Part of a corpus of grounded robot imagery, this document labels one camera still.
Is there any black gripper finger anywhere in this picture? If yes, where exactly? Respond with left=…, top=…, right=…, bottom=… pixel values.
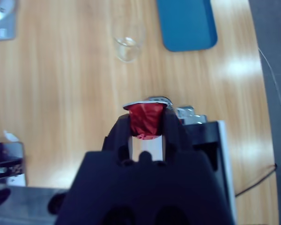
left=159, top=110, right=195, bottom=163
left=101, top=113, right=134, bottom=165

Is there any white capsule coffee machine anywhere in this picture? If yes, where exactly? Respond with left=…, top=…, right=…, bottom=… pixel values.
left=128, top=95, right=237, bottom=225

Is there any red foil coffee capsule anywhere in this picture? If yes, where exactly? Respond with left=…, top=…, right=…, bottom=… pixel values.
left=122, top=100, right=169, bottom=141

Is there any clear glass cup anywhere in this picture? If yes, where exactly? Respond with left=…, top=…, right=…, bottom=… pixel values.
left=111, top=23, right=146, bottom=63

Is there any white paper tag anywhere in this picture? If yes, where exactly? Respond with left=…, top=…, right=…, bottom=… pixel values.
left=3, top=129, right=20, bottom=143

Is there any teal plastic tray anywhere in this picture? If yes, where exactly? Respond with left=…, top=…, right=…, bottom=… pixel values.
left=156, top=0, right=218, bottom=53

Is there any thin black power cable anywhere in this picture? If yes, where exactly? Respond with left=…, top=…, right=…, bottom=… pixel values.
left=235, top=163, right=278, bottom=197

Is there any white mount block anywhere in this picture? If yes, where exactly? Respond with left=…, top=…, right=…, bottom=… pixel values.
left=0, top=140, right=28, bottom=187

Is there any thin white wire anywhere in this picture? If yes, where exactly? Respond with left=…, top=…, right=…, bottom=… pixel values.
left=259, top=48, right=281, bottom=118

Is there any dark camera post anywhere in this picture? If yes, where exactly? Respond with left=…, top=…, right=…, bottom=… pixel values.
left=0, top=142, right=24, bottom=181

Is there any arm grey base plate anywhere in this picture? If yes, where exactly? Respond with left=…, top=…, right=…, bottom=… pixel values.
left=0, top=0, right=17, bottom=42

